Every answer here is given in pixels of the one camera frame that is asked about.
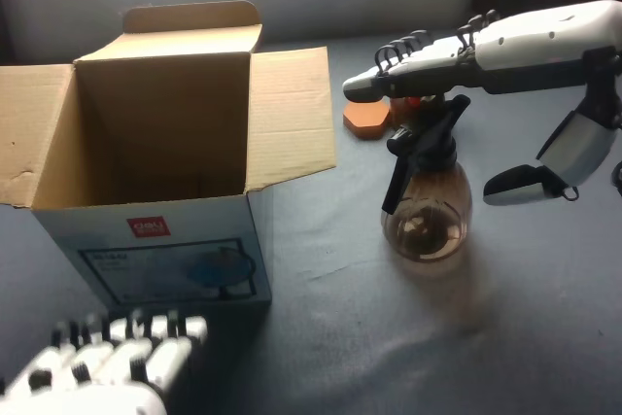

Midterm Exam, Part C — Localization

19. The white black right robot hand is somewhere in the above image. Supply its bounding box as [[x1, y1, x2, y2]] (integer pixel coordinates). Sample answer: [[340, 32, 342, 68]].
[[342, 0, 622, 207]]

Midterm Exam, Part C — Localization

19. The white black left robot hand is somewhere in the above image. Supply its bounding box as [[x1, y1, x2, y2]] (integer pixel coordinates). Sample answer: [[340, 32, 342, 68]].
[[0, 310, 210, 415]]

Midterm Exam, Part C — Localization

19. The amber spray bottle black trigger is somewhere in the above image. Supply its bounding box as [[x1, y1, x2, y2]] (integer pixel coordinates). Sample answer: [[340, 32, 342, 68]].
[[382, 93, 473, 265]]

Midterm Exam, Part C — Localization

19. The open cardboard box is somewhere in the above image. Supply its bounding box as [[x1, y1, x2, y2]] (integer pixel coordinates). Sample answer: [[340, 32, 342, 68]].
[[0, 0, 338, 312]]

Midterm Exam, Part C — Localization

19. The brown holder with sticks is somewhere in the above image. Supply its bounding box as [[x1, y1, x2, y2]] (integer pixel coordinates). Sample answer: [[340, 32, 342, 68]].
[[390, 93, 438, 130]]

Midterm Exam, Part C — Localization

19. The orange hexagonal block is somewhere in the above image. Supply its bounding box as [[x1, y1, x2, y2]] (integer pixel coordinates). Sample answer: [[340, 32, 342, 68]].
[[342, 98, 393, 140]]

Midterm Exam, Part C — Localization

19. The grey table cloth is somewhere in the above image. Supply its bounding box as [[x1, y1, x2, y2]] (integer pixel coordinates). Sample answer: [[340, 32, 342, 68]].
[[0, 35, 622, 415]]

